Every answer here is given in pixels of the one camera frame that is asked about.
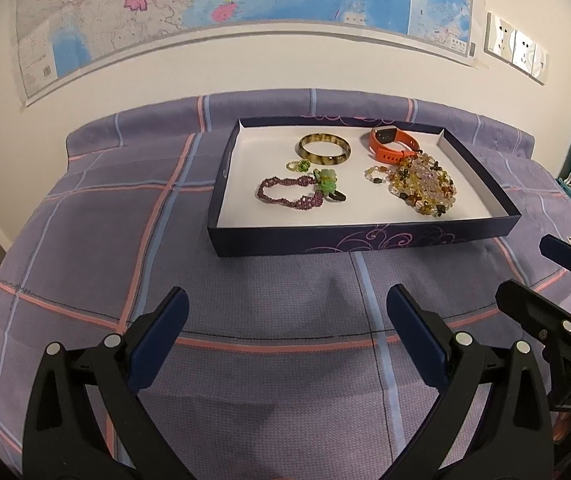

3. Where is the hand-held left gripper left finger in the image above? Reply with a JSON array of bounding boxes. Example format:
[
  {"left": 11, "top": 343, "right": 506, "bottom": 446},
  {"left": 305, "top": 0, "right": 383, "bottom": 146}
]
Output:
[{"left": 22, "top": 286, "right": 191, "bottom": 480}]

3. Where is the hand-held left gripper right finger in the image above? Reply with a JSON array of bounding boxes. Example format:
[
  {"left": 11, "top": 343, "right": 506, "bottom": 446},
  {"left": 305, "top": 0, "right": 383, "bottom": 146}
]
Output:
[{"left": 380, "top": 284, "right": 556, "bottom": 480}]

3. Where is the multicolour stone bracelet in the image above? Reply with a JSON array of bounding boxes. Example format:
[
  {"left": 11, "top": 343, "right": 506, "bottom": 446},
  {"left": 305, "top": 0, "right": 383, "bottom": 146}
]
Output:
[{"left": 390, "top": 180, "right": 459, "bottom": 217}]

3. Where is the amber bead necklace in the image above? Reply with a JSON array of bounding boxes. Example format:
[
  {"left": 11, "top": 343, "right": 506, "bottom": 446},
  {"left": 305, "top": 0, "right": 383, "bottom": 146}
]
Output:
[{"left": 364, "top": 157, "right": 459, "bottom": 217}]

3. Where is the dark blue cardboard box tray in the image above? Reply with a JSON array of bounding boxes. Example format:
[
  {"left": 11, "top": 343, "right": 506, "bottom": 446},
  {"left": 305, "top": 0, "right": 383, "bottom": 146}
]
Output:
[{"left": 207, "top": 116, "right": 522, "bottom": 259}]

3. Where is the green jade ring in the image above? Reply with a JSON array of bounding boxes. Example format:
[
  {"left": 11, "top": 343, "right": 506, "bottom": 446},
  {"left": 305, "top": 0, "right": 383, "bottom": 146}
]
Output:
[{"left": 318, "top": 180, "right": 349, "bottom": 204}]

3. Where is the purple bead bracelet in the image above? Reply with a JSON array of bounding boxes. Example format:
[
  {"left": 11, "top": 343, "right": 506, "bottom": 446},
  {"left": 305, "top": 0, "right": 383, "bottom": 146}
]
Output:
[{"left": 257, "top": 169, "right": 339, "bottom": 211}]

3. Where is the orange smart watch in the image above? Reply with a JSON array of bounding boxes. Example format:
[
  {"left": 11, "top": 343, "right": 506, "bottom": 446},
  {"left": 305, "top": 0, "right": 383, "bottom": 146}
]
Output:
[{"left": 368, "top": 127, "right": 423, "bottom": 166}]

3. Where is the tortoiseshell bangle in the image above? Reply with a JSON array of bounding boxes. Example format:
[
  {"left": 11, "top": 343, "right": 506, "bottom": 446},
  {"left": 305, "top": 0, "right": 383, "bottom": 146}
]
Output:
[{"left": 298, "top": 132, "right": 351, "bottom": 165}]

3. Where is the purple plaid bed blanket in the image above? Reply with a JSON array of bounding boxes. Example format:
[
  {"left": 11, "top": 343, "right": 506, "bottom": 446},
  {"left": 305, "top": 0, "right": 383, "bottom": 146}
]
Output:
[{"left": 0, "top": 89, "right": 571, "bottom": 480}]

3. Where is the white wall socket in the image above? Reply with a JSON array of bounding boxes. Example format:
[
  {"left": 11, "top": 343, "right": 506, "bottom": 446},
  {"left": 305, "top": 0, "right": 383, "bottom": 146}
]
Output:
[
  {"left": 484, "top": 11, "right": 515, "bottom": 58},
  {"left": 531, "top": 42, "right": 550, "bottom": 86},
  {"left": 511, "top": 29, "right": 536, "bottom": 70}
]

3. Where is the colourful wall map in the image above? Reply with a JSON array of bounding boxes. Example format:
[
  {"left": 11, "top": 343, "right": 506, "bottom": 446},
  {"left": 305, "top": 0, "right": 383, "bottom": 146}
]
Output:
[{"left": 13, "top": 0, "right": 479, "bottom": 108}]

